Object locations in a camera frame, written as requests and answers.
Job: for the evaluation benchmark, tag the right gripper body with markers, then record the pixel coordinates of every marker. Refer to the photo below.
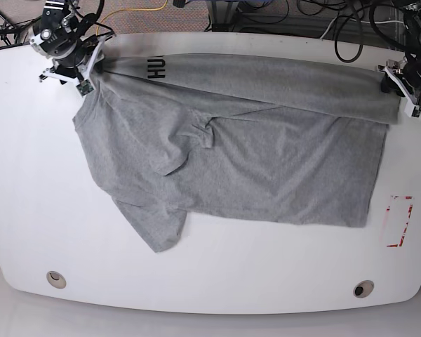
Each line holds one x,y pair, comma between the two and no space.
74,61

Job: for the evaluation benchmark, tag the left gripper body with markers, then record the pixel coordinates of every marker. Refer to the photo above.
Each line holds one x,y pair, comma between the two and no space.
406,74

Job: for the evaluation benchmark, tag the grey T-shirt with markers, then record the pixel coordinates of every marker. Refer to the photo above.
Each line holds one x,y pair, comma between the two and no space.
234,136

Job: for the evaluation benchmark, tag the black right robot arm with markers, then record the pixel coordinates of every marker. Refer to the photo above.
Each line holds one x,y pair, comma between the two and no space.
62,21

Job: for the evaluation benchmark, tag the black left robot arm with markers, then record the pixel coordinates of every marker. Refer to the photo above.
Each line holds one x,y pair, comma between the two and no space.
410,18

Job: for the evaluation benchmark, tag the black tripod stand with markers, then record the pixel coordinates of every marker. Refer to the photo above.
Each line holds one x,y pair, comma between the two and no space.
14,34

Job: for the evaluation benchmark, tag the red tape rectangle marking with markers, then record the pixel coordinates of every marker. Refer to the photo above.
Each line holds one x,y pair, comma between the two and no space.
398,216

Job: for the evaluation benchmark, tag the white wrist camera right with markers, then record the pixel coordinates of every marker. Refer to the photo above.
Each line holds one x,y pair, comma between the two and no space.
84,87

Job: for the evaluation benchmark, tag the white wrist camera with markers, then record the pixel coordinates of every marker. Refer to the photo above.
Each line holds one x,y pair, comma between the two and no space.
413,111
84,87

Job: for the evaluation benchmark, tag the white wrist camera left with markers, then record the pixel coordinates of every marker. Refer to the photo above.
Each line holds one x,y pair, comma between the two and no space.
413,111

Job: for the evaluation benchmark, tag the metal equipment frame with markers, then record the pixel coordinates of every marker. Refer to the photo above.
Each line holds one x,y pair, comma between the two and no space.
221,14

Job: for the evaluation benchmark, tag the right table cable grommet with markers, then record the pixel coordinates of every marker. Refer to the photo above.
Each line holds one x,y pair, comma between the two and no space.
363,289

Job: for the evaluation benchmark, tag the table cable grommet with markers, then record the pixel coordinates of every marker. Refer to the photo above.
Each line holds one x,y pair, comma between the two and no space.
56,280
363,289

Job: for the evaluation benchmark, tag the left table cable grommet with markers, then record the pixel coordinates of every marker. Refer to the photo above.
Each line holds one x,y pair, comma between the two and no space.
56,280

